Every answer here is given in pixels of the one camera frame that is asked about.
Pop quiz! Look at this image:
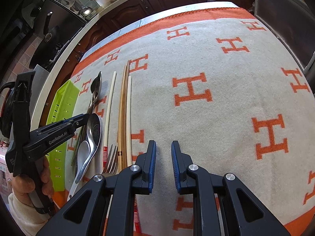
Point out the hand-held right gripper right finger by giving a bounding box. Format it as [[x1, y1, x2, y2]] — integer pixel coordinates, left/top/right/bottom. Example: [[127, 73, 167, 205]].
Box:
[[171, 140, 290, 236]]

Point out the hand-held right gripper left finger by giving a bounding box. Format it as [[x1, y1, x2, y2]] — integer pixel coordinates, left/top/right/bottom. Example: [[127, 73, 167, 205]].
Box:
[[36, 140, 157, 236]]

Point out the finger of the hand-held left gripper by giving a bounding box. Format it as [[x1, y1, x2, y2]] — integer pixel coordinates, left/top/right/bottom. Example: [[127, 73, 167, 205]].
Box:
[[71, 120, 88, 131], [63, 113, 90, 125]]

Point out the steel soup spoon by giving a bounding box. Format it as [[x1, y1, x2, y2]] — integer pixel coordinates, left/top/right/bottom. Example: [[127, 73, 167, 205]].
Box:
[[74, 113, 102, 184]]

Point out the white ceramic spoon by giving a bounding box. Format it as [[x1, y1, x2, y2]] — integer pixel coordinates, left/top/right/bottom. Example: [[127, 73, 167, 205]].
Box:
[[67, 140, 91, 201]]

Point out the green plastic utensil tray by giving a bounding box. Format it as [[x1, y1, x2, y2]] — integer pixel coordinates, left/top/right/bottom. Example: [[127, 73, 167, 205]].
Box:
[[45, 79, 80, 193]]

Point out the white chopstick red striped end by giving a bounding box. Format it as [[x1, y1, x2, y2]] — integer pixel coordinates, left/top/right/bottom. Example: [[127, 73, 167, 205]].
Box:
[[102, 71, 117, 172]]

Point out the steel fork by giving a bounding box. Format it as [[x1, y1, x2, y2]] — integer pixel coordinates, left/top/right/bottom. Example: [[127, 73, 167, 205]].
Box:
[[103, 144, 119, 175]]

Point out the brown wooden chopstick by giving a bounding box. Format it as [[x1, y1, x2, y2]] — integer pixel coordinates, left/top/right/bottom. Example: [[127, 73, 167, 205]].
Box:
[[122, 59, 131, 171], [118, 65, 127, 174]]

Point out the cream chopstick red striped end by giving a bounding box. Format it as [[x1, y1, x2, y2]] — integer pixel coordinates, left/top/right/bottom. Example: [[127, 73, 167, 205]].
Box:
[[126, 76, 143, 235]]

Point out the person's left forearm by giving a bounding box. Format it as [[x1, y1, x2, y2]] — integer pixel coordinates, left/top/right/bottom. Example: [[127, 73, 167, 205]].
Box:
[[7, 193, 59, 236]]

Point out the person's left hand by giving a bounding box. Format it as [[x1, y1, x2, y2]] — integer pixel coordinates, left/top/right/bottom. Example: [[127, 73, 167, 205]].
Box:
[[12, 156, 54, 208]]

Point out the orange patterned blanket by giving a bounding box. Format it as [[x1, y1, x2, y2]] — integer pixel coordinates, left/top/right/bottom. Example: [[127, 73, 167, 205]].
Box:
[[50, 7, 315, 236]]

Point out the steel splash guard panel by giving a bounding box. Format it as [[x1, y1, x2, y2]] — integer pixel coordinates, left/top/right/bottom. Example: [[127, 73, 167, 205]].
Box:
[[31, 64, 51, 128]]

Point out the small steel teapot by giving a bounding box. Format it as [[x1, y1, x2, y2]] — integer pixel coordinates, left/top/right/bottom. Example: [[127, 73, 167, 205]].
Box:
[[81, 6, 96, 20]]

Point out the steel cabinet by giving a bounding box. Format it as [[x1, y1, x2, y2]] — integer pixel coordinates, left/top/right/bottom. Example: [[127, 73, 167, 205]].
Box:
[[253, 0, 315, 74]]

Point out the black cooker with red handle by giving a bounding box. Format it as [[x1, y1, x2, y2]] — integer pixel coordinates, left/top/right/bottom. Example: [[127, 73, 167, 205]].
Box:
[[0, 81, 18, 143]]

